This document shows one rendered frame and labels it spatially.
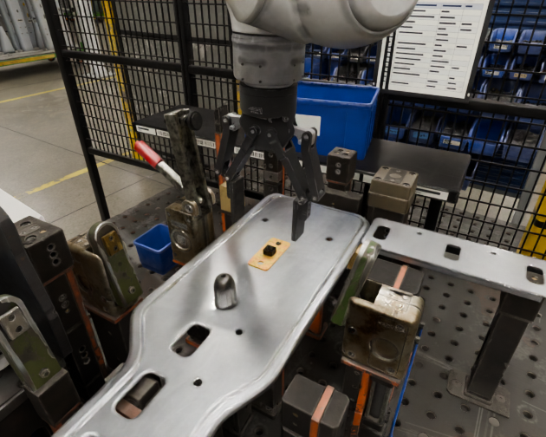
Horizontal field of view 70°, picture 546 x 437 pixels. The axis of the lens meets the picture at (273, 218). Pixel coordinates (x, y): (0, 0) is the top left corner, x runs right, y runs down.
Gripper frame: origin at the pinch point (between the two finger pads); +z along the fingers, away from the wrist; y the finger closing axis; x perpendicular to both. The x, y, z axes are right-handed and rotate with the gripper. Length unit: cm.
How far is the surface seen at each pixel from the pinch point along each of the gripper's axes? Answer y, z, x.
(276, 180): -13.6, 9.9, 29.0
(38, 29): -688, 57, 410
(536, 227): 45, 20, 58
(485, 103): 25, -8, 55
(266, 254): 0.4, 7.0, -0.7
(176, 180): -17.6, -1.7, -0.5
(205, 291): -3.2, 7.6, -12.3
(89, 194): -217, 111, 115
